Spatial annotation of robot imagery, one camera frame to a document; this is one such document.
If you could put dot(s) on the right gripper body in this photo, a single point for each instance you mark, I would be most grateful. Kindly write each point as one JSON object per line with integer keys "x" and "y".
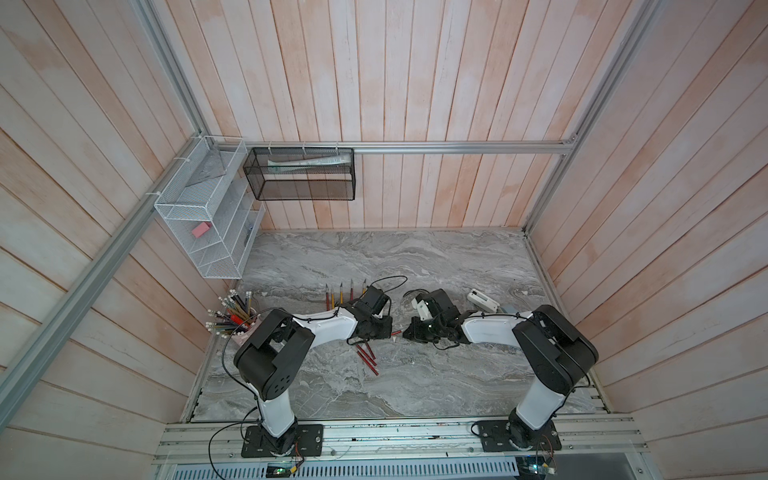
{"x": 427, "y": 330}

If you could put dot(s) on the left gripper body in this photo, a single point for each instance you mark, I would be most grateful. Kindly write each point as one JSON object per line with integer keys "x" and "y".
{"x": 380, "y": 328}

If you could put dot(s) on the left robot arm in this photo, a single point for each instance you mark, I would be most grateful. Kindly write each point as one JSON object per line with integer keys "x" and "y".
{"x": 270, "y": 358}

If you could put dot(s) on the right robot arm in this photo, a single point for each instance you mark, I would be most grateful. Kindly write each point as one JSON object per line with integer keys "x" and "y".
{"x": 559, "y": 356}

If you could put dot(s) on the red carving knife steep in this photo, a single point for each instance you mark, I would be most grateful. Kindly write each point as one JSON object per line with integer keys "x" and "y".
{"x": 370, "y": 351}

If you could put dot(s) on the pink pencil cup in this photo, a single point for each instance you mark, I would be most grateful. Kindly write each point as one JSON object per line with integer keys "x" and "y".
{"x": 241, "y": 337}

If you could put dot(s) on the bundle of pencils in cup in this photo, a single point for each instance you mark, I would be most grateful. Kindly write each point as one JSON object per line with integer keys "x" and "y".
{"x": 236, "y": 316}

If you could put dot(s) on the papers in black basket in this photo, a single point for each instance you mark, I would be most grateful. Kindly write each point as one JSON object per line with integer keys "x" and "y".
{"x": 313, "y": 165}

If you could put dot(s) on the pink eraser block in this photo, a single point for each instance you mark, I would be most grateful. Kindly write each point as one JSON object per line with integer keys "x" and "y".
{"x": 201, "y": 229}

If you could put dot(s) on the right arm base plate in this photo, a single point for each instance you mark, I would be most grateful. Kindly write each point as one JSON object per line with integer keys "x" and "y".
{"x": 516, "y": 436}

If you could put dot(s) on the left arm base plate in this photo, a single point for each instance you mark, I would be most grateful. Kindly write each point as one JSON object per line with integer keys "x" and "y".
{"x": 299, "y": 440}

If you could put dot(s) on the black wire mesh basket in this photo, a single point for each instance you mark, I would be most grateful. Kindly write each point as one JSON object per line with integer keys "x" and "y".
{"x": 340, "y": 186}

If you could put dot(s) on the white wire mesh shelf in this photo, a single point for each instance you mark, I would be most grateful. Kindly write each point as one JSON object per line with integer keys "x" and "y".
{"x": 206, "y": 185}

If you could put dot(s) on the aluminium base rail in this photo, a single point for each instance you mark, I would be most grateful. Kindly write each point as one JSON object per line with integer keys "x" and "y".
{"x": 196, "y": 443}

